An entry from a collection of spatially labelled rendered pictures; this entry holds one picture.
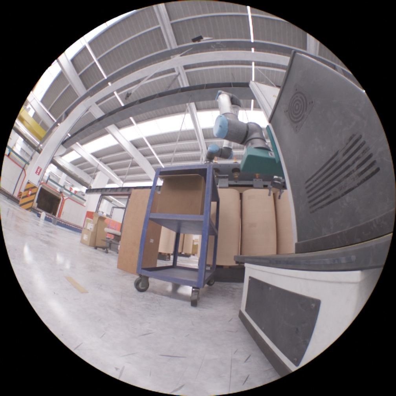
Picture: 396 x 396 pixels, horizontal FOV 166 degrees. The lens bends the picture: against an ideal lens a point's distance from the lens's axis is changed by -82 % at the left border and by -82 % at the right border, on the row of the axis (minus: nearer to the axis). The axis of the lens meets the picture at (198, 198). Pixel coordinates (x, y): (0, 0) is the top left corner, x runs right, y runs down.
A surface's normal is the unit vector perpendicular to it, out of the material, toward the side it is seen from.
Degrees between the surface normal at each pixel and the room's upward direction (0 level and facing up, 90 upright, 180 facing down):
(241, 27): 174
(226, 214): 90
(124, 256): 90
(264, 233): 90
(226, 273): 90
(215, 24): 174
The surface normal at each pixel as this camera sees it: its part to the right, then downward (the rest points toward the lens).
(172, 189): -0.19, -0.40
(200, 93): -0.10, 0.92
